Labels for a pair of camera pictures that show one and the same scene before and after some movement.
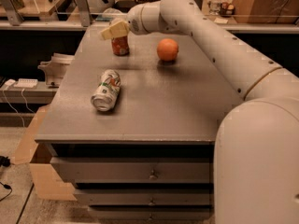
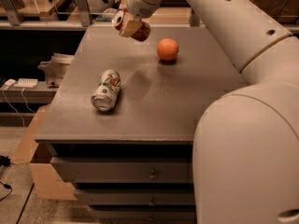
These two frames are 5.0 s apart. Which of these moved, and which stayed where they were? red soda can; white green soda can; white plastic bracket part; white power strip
Moved: red soda can
Stayed: white power strip; white plastic bracket part; white green soda can
